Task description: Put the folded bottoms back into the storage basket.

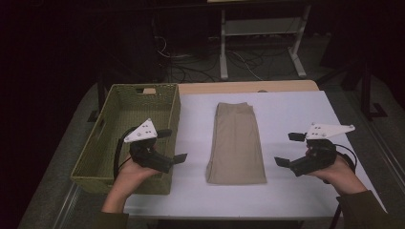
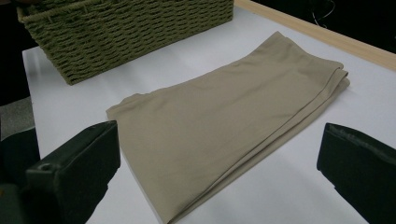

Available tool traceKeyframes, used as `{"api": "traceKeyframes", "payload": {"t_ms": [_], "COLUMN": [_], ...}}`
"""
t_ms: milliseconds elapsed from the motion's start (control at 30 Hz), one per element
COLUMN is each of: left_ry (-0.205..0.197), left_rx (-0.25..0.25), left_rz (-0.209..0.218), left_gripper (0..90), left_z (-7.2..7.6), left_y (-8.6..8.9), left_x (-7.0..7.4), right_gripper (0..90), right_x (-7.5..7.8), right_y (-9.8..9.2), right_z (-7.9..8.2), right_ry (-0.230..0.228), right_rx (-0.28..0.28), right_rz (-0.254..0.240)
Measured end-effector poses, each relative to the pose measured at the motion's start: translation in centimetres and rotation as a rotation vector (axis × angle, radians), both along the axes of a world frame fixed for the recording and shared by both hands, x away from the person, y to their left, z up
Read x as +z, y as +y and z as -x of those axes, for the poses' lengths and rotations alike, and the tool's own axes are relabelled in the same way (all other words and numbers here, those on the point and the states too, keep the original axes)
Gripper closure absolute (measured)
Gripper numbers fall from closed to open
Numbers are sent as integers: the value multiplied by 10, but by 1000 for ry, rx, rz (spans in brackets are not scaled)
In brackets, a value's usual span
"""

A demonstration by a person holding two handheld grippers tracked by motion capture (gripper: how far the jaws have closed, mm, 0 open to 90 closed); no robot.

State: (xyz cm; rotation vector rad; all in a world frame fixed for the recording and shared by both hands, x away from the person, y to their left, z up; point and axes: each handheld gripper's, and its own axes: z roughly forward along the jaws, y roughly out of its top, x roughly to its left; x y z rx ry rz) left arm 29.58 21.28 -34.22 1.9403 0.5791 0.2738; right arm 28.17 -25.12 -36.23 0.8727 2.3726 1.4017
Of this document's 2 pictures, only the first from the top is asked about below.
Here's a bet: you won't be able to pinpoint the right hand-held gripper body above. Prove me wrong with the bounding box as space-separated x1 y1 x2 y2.
289 122 356 177

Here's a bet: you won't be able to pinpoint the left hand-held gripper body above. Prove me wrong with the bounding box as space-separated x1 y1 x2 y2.
123 118 175 175

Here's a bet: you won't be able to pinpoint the beige pants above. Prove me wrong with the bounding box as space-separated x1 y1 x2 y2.
205 101 268 186

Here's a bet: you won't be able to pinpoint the green woven basket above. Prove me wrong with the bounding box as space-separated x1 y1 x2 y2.
70 82 181 196

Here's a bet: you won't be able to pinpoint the person's left hand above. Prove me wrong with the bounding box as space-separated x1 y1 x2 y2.
116 144 160 195

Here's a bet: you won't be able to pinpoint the person's right hand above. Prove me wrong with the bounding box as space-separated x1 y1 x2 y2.
305 148 363 194

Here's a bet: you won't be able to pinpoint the white table cover board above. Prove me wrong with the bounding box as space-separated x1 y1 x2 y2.
122 90 391 221

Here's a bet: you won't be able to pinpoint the black stand leg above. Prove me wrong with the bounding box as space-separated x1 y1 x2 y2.
87 74 109 124

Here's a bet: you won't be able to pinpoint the black stand with foot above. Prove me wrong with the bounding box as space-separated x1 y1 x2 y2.
318 58 389 121

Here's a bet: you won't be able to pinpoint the white metal stand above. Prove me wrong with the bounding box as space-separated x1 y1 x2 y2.
219 4 312 81

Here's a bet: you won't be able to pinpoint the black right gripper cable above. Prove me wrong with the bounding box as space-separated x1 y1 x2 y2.
322 143 358 185

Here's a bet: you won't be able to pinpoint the tangle of floor cables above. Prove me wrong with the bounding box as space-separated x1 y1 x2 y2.
154 34 266 84

